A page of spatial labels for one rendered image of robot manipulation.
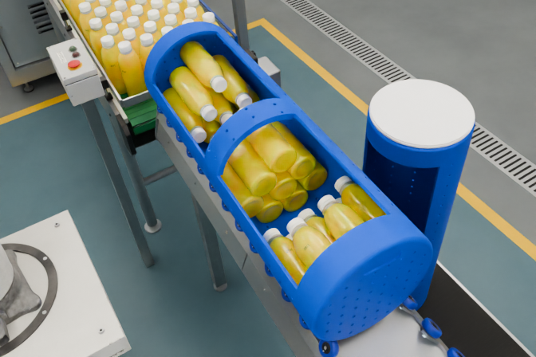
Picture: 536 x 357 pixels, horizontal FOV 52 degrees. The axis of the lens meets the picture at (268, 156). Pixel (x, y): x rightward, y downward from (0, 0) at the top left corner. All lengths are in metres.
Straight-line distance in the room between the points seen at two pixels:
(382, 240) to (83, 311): 0.61
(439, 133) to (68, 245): 0.95
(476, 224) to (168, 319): 1.41
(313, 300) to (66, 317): 0.50
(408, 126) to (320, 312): 0.65
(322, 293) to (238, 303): 1.37
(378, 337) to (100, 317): 0.57
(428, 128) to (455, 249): 1.13
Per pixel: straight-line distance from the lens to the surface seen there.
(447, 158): 1.50
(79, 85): 1.71
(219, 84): 1.44
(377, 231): 1.00
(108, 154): 2.00
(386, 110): 1.53
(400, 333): 1.25
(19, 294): 1.25
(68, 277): 1.26
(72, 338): 1.18
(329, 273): 0.99
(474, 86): 3.38
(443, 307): 2.21
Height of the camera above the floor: 2.03
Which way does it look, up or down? 45 degrees down
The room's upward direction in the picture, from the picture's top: 5 degrees counter-clockwise
